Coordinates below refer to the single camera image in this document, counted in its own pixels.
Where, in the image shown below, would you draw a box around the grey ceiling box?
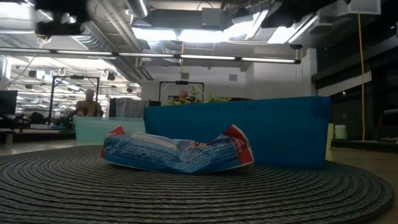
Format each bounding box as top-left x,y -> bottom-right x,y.
201,7 -> 222,27

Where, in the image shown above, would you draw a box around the blue plastic bin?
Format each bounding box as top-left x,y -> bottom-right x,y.
143,95 -> 331,170

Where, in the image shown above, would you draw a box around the yellow board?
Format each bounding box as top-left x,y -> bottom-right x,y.
325,123 -> 335,161

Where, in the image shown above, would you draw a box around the light teal plastic bin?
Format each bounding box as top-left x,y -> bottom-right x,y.
73,116 -> 146,144

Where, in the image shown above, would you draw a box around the black computer monitor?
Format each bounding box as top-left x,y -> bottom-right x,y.
0,90 -> 19,115

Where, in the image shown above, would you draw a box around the silver ceiling duct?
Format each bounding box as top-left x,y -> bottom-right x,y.
126,0 -> 150,18

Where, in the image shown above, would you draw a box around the long ceiling light bar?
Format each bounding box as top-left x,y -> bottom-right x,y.
0,46 -> 302,65

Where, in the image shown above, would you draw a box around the green leafy plant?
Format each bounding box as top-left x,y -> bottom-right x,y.
166,85 -> 233,106

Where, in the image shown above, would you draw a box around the round grey woven mat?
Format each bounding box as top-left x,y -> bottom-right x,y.
0,144 -> 395,224

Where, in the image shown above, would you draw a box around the grey cloth partition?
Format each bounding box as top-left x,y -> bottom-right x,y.
108,98 -> 149,118

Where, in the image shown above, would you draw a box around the yellow hanging cable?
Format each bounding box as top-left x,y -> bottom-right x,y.
357,14 -> 366,141

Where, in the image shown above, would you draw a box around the white ceiling box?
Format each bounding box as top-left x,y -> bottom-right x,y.
348,0 -> 382,16

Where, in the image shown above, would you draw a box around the person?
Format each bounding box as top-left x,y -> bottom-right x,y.
75,88 -> 103,118
174,89 -> 190,102

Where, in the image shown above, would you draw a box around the pale green cup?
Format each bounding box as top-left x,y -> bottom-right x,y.
334,124 -> 348,140

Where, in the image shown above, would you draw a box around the blue granola bar red ends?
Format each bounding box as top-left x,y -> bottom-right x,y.
100,124 -> 255,174

